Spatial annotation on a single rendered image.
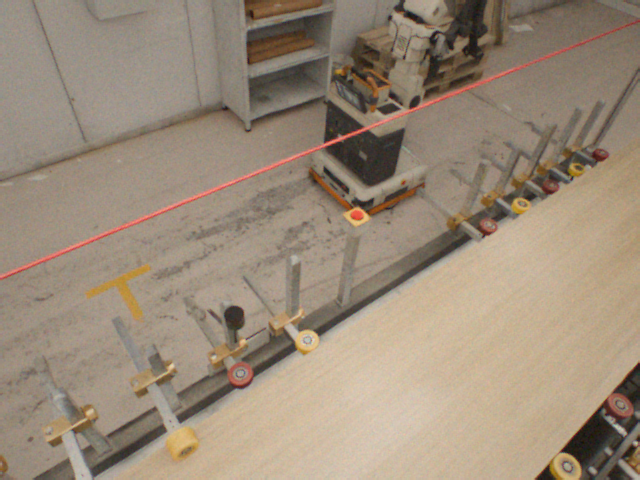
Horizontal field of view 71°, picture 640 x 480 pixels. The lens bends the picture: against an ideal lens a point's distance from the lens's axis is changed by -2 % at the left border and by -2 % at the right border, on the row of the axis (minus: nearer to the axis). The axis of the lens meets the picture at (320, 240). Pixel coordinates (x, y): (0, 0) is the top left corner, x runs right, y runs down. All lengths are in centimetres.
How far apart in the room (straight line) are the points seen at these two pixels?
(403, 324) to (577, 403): 62
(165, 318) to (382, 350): 154
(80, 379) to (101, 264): 78
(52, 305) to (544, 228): 268
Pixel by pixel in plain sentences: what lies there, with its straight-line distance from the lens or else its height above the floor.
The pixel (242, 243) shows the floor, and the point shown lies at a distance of 309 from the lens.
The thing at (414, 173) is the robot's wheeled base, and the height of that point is 27.
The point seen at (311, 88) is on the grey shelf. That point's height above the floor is 14.
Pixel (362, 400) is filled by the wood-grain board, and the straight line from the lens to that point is 152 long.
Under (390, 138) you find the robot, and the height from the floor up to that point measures 66.
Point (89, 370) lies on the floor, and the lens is 276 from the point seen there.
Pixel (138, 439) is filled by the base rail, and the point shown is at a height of 70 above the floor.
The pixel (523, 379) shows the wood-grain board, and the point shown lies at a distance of 173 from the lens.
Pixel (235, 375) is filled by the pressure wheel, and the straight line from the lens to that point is 154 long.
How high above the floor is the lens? 229
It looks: 47 degrees down
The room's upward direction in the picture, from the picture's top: 5 degrees clockwise
